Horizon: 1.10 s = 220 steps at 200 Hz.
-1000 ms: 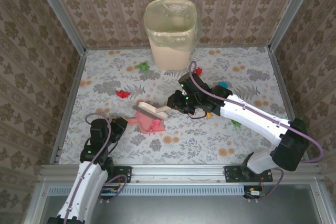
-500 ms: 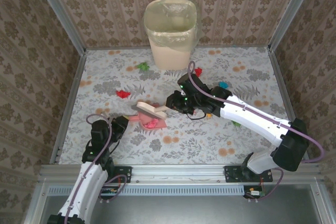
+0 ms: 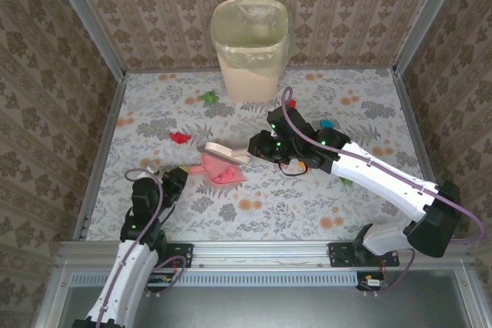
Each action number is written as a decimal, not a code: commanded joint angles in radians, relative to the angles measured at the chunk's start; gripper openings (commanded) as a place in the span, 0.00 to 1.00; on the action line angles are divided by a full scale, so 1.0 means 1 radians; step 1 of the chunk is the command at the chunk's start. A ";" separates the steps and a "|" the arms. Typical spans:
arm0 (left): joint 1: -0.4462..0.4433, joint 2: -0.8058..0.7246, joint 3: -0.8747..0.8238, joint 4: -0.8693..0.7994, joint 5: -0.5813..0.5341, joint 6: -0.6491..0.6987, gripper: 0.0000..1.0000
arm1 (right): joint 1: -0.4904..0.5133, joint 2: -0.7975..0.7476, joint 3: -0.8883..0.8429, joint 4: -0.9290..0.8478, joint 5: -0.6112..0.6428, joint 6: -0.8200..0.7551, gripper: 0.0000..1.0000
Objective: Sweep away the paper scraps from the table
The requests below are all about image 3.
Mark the pink plastic dustpan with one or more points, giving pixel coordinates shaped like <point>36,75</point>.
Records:
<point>211,164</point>

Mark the cyan paper scrap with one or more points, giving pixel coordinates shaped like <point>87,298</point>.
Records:
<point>327,123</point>

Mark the beige hand brush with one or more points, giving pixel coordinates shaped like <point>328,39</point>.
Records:
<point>219,150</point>

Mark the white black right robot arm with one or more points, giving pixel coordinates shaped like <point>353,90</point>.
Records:
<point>384,178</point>

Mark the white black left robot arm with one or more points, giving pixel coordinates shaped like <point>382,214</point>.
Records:
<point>127,278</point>

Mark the green paper scrap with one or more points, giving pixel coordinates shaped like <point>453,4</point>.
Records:
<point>347,181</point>
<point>209,97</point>

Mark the beige plastic trash bin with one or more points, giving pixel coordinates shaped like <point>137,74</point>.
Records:
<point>250,86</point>

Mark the small electronics board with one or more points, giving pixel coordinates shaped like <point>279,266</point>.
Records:
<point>163,282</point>
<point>371,282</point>

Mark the grey metal panel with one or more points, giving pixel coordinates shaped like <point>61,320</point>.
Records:
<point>269,309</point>

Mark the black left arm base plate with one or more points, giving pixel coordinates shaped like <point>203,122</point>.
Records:
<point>180,255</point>

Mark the aluminium table side rail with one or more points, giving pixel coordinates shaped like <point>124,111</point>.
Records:
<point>417,140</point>
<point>100,159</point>

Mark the aluminium mounting rail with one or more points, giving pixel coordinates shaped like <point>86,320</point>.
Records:
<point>261,255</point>

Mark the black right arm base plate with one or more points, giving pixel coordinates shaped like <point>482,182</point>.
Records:
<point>340,255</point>

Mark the aluminium corner post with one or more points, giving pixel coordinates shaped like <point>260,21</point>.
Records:
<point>426,17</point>
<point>88,20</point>

